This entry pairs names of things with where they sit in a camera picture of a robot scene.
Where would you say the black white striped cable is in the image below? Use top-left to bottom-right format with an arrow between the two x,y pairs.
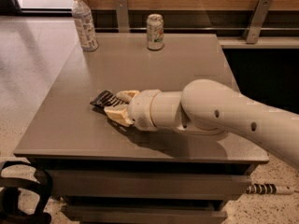
245,183 -> 299,196

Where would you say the left metal wall bracket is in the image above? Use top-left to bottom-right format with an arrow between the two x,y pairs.
115,0 -> 130,33

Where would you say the black rxbar chocolate wrapper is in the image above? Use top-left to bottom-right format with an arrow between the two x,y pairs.
91,91 -> 125,108

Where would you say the metal wall bracket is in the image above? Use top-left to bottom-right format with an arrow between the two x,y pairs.
115,0 -> 130,33
242,0 -> 273,44

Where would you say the black curved stand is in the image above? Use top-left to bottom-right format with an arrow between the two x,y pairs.
0,161 -> 54,224

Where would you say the grey upper drawer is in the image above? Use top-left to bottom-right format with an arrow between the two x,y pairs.
49,170 -> 251,200

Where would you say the clear plastic water bottle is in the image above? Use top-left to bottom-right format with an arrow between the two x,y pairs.
72,0 -> 99,51

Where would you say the white green soda can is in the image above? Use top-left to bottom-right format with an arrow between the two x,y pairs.
147,14 -> 164,50

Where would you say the grey drawer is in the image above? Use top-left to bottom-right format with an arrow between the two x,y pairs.
49,170 -> 251,200
62,205 -> 227,224

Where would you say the grey lower drawer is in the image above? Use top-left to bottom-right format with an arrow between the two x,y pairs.
62,205 -> 227,224

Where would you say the horizontal metal rail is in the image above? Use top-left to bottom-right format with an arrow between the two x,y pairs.
95,27 -> 299,33

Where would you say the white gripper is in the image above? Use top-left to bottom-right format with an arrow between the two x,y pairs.
104,90 -> 161,132

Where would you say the right metal wall bracket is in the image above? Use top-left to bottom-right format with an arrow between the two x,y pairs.
242,0 -> 273,44

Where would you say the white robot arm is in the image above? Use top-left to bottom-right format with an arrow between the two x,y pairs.
104,79 -> 299,168

